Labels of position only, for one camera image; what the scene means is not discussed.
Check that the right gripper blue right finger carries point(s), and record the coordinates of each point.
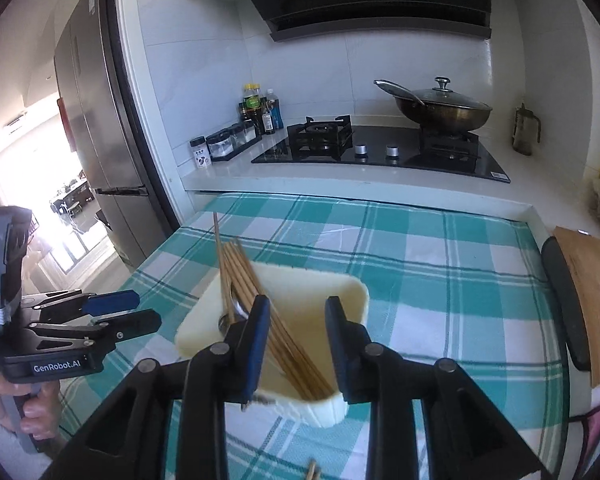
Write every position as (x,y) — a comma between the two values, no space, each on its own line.
(373,374)

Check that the black gas stove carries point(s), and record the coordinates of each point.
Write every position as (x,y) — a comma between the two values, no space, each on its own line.
(338,141)

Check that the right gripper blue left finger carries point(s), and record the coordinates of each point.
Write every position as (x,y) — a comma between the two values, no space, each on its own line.
(225,372)

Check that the black wok with lid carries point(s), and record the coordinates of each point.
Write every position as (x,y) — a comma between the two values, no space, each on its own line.
(438,109)

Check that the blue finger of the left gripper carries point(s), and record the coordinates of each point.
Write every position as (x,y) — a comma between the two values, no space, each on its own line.
(129,325)
(111,302)

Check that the wooden cutting board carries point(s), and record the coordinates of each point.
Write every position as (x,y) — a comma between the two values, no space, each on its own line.
(582,254)

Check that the steel refrigerator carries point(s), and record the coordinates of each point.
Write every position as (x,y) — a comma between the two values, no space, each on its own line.
(102,121)

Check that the dark glass jar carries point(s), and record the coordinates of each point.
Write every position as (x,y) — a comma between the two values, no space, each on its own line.
(527,130)

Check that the pink cloth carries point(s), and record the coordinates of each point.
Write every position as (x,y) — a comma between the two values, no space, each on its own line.
(588,465)

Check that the teal plaid tablecloth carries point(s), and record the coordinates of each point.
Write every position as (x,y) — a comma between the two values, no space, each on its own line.
(467,287)

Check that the sauce bottles group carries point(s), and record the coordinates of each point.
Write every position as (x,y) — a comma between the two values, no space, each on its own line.
(262,109)

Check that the black rolled mat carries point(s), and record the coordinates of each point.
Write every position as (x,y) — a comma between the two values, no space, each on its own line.
(569,311)

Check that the cream ribbed utensil holder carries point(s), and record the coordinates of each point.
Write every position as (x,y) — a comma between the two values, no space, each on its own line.
(298,379)

